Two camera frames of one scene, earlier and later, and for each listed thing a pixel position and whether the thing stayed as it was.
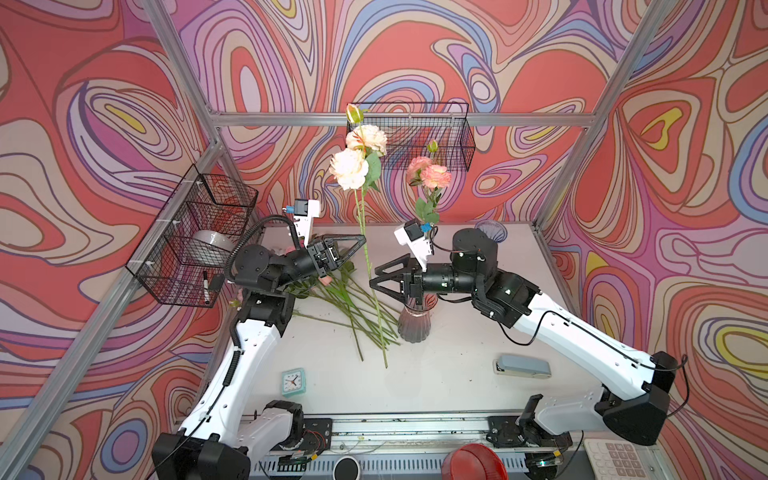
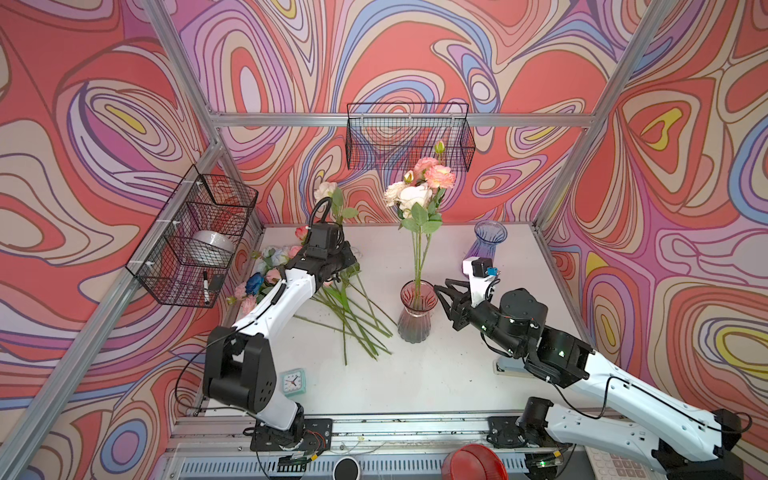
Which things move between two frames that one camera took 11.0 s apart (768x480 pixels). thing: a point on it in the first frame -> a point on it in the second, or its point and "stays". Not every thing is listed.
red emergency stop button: (473, 462) stays
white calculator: (617, 459) stays
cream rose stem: (357, 167) -> (410, 197)
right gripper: (411, 282) -> (463, 307)
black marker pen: (206, 287) stays
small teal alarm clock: (293, 382) stays
